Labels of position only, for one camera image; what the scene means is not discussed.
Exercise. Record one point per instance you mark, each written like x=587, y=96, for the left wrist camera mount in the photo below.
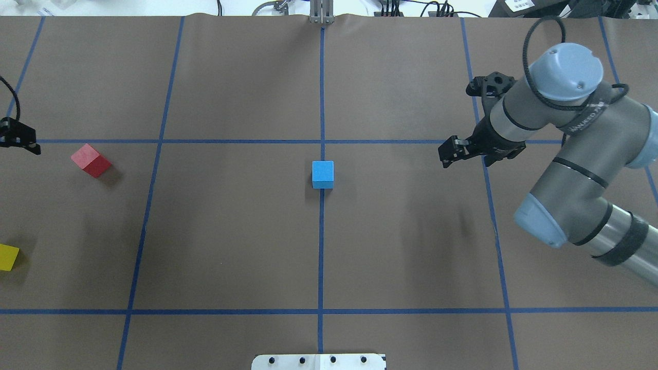
x=17, y=134

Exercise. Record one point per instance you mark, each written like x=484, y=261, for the blue cube block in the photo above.
x=322, y=175

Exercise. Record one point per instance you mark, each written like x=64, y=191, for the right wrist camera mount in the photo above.
x=490, y=89

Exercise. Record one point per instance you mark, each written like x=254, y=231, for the yellow cube block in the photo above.
x=9, y=255

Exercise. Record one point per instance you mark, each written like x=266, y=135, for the aluminium frame post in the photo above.
x=321, y=12

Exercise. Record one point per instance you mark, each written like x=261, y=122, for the white pedestal column base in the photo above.
x=320, y=361

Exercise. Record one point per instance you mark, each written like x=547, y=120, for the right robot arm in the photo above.
x=605, y=132

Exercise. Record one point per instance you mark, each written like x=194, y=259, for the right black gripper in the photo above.
x=487, y=141

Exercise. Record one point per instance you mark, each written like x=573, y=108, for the red cube block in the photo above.
x=91, y=161

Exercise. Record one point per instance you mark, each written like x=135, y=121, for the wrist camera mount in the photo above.
x=490, y=89
x=17, y=134

